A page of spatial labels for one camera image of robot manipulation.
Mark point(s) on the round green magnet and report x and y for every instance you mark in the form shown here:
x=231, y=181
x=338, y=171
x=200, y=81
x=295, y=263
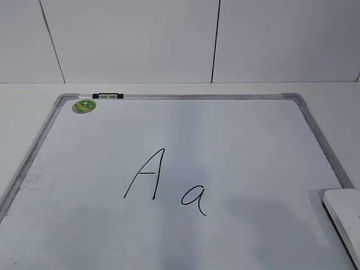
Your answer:
x=84, y=106

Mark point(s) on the black hanging clip on frame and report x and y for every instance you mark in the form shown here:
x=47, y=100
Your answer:
x=107, y=96

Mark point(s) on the white board with aluminium frame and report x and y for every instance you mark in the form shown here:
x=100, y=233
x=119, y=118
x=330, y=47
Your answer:
x=175, y=182

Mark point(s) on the white whiteboard eraser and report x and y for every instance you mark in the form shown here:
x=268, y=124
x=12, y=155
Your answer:
x=343, y=208

